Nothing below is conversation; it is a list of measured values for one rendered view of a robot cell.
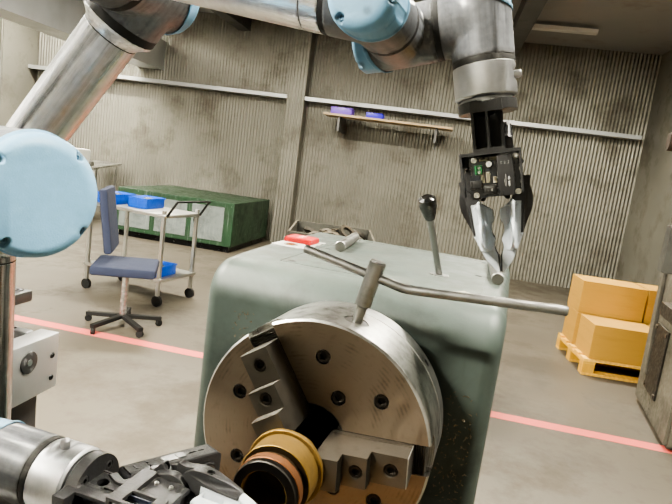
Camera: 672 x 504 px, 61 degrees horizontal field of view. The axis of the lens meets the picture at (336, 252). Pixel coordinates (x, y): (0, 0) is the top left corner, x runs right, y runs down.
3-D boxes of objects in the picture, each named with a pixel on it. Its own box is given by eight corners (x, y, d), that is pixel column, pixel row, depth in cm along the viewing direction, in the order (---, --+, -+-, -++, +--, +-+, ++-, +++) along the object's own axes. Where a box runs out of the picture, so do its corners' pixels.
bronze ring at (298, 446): (264, 410, 70) (228, 442, 62) (336, 430, 68) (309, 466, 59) (255, 480, 72) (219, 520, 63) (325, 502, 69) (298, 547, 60)
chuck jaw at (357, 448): (340, 415, 76) (429, 432, 73) (337, 450, 77) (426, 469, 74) (312, 451, 66) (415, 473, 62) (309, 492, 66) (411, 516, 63)
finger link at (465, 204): (462, 237, 75) (456, 169, 74) (463, 236, 76) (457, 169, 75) (499, 234, 73) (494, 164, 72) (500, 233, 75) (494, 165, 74)
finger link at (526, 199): (496, 234, 73) (491, 166, 72) (497, 233, 75) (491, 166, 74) (535, 231, 72) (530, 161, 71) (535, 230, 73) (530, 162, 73)
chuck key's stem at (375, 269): (339, 339, 76) (368, 259, 73) (344, 335, 78) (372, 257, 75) (354, 346, 75) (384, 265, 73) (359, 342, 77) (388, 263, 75)
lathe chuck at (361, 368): (209, 457, 90) (266, 272, 84) (396, 554, 83) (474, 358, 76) (177, 486, 82) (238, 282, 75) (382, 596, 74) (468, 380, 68)
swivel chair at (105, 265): (172, 322, 462) (183, 195, 447) (139, 343, 406) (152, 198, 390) (101, 311, 468) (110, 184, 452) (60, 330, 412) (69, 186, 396)
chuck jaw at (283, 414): (292, 413, 78) (255, 334, 79) (323, 401, 77) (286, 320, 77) (257, 448, 68) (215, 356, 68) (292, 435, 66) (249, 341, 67)
